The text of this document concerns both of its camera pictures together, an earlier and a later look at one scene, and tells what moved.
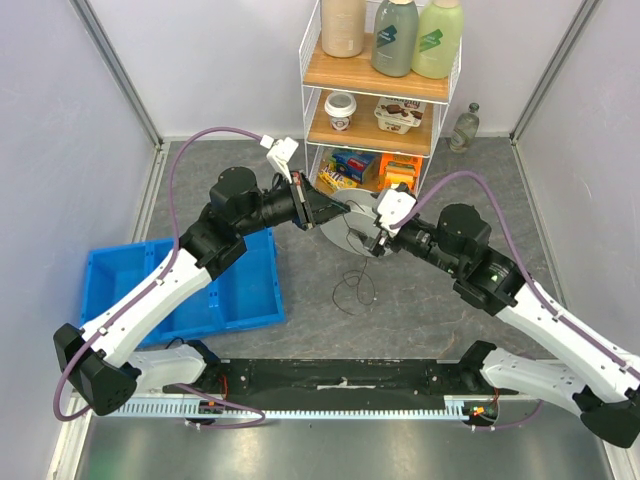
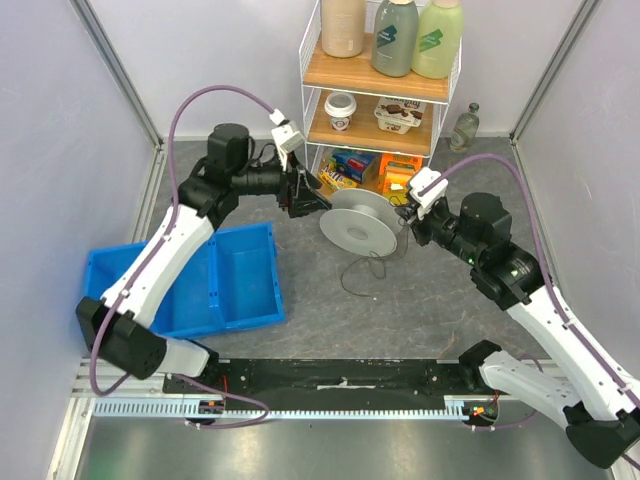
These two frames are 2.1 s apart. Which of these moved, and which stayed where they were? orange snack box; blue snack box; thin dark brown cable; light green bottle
Moved: thin dark brown cable
Stayed: orange snack box; blue snack box; light green bottle
